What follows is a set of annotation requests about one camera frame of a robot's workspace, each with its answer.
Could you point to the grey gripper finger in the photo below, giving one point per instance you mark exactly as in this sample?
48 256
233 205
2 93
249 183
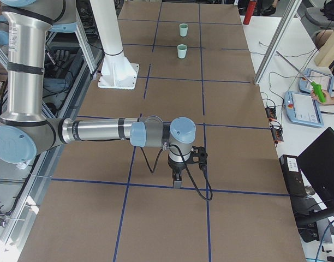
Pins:
177 181

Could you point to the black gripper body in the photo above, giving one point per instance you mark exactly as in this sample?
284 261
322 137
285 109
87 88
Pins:
175 166

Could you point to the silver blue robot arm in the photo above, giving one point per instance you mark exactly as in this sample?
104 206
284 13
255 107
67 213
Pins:
25 132

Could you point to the person's hand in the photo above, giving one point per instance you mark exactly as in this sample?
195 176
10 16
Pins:
326 95

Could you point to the black orange power strip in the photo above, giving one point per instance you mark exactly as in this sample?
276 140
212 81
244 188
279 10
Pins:
271 113
277 135

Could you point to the black desktop computer box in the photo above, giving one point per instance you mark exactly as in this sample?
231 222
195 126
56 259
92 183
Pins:
292 176

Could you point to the near blue teach pendant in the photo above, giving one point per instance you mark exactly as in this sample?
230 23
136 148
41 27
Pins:
302 109

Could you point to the blue teach pendant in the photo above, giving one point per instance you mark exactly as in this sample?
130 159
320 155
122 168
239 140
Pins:
302 109
324 79

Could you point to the mint green far cup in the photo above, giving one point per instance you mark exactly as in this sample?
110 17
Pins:
183 29

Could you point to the black monitor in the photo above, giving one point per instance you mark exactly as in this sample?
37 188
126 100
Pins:
317 164

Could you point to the far blue teach pendant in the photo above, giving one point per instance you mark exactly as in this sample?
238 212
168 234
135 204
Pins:
324 79

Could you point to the red bottle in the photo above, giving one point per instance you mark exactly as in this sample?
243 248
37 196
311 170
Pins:
252 5

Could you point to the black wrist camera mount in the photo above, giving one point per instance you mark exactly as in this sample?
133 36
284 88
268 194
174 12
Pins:
198 155

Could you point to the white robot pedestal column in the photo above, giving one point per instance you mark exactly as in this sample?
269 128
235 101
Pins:
117 72

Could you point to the green handled reacher grabber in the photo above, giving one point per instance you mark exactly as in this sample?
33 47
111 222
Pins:
316 87

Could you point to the aluminium side frame rail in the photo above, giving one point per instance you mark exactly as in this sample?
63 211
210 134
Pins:
22 191

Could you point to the aluminium frame post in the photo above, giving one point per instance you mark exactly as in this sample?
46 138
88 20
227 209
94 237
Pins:
276 39

